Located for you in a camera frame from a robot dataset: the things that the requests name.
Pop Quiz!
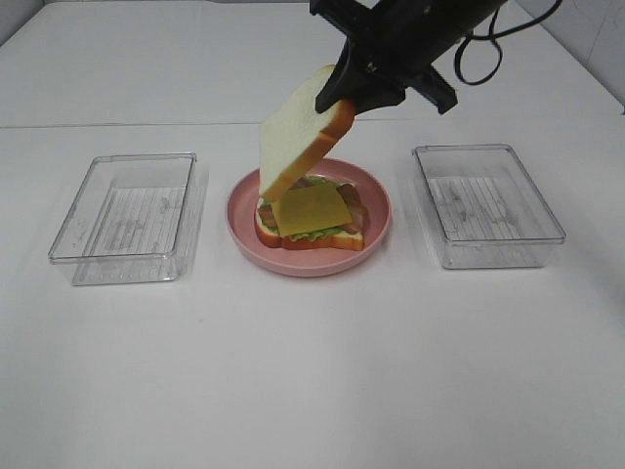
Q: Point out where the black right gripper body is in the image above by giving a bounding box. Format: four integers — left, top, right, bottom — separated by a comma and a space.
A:
309, 1, 503, 90

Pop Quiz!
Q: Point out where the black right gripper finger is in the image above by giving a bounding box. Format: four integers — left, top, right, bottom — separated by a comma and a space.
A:
406, 65, 458, 114
314, 41, 405, 114

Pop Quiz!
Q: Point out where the white bread slice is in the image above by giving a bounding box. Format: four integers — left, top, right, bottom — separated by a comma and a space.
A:
259, 64, 355, 202
255, 205, 364, 251

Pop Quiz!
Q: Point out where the pink bacon strip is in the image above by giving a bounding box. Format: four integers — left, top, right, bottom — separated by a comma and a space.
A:
290, 176, 369, 235

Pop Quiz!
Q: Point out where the yellow cheese slice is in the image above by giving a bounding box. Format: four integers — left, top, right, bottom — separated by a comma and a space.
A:
271, 183, 352, 236

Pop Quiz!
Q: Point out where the brown bacon strip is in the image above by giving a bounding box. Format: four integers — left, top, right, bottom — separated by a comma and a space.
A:
257, 179, 367, 236

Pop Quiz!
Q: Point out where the green lettuce leaf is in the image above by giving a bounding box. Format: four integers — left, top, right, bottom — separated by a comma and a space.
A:
256, 179, 354, 241

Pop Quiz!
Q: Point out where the right clear plastic container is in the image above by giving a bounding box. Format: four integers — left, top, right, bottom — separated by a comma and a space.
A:
412, 144, 566, 270

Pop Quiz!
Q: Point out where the clear plastic container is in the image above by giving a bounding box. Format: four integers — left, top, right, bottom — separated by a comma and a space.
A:
412, 144, 566, 270
48, 152, 202, 286

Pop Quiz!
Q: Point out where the pink round plate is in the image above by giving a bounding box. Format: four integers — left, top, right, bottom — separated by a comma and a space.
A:
226, 158, 393, 277

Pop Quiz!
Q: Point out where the left clear plastic container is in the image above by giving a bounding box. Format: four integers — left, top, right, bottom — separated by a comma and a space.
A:
48, 152, 202, 286

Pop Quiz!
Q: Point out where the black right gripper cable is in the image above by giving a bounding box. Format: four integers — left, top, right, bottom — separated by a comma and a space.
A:
453, 0, 563, 87

